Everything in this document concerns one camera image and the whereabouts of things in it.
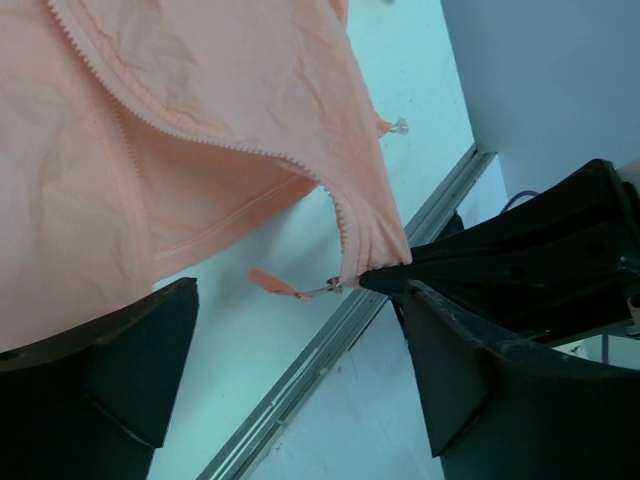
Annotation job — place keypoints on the front aluminium rail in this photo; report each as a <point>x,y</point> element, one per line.
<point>340,331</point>

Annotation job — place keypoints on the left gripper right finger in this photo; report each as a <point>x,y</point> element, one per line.
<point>498,406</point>

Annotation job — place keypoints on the pink zipper pull tab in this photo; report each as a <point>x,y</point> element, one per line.
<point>276,286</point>

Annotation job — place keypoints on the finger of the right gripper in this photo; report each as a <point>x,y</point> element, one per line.
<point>537,303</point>
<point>586,225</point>

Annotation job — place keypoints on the salmon pink jacket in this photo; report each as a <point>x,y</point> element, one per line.
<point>139,138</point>

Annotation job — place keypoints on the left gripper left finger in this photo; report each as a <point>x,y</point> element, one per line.
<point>95,402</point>

